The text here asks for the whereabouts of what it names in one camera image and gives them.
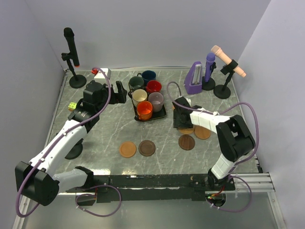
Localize woven rattan coaster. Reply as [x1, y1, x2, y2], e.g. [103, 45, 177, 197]
[178, 127, 195, 135]

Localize light wood coaster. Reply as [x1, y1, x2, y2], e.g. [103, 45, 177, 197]
[194, 126, 211, 140]
[119, 141, 137, 158]

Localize dark wood coaster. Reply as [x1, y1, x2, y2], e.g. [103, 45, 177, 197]
[178, 135, 195, 150]
[138, 140, 156, 156]

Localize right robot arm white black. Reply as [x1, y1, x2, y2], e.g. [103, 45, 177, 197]
[173, 96, 256, 190]

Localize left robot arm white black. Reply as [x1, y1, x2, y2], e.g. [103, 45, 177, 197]
[15, 80, 127, 206]

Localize dark green mug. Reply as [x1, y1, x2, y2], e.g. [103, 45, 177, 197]
[128, 76, 145, 90]

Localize cream mug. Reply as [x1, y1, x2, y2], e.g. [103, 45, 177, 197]
[128, 89, 148, 107]

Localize black serving tray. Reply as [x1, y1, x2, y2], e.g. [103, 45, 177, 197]
[132, 90, 166, 122]

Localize orange mug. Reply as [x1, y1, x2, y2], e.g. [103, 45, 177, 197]
[136, 101, 153, 121]

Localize blue mug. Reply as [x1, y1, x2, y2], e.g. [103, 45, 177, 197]
[137, 70, 156, 85]

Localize lilac mug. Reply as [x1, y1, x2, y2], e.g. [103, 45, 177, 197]
[148, 92, 164, 112]

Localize red mug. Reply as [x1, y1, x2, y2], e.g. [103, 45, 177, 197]
[146, 80, 162, 93]

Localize purple metronome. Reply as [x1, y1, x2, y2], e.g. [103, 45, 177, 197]
[184, 62, 203, 94]

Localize left black microphone stand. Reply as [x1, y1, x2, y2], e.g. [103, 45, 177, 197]
[61, 53, 87, 89]

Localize purple microphone black stand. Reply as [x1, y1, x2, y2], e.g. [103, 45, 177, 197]
[202, 62, 216, 91]

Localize colourful toy block figure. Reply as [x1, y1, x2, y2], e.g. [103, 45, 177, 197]
[68, 102, 77, 112]

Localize black round stand base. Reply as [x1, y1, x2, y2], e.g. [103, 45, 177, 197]
[65, 139, 83, 160]

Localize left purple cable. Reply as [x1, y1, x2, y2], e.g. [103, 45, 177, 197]
[15, 66, 122, 218]

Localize purple cable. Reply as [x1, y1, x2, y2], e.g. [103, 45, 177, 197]
[166, 81, 260, 213]
[15, 66, 122, 218]

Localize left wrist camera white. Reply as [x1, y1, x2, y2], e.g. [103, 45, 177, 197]
[91, 68, 112, 79]

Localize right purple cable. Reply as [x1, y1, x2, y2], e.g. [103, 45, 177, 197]
[166, 81, 260, 213]

